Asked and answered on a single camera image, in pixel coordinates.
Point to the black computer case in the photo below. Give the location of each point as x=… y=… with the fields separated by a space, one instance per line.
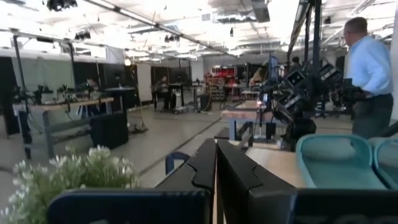
x=109 y=130

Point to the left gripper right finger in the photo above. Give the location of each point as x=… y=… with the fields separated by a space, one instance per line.
x=280 y=207

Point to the person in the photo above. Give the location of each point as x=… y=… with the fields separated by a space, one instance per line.
x=161 y=90
x=295 y=63
x=368 y=68

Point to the green rubber slide sandal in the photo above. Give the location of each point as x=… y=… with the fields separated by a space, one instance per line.
x=335 y=171
x=390 y=168

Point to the black rig post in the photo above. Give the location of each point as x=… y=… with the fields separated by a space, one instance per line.
x=317 y=31

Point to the potted plant white flowers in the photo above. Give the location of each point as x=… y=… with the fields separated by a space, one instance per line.
x=62 y=174

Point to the round black standing table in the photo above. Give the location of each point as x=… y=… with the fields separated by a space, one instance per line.
x=119 y=89

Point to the wooden table blue legs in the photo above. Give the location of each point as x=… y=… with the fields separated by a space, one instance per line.
x=242 y=114

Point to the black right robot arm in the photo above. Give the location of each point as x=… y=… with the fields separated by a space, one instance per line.
x=298 y=130

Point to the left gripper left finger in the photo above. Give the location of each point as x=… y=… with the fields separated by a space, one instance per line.
x=140 y=207

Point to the red storage shelves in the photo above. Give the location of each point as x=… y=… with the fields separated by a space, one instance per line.
x=222 y=73

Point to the wooden workbench grey legs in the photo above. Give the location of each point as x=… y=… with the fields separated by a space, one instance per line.
x=77 y=104

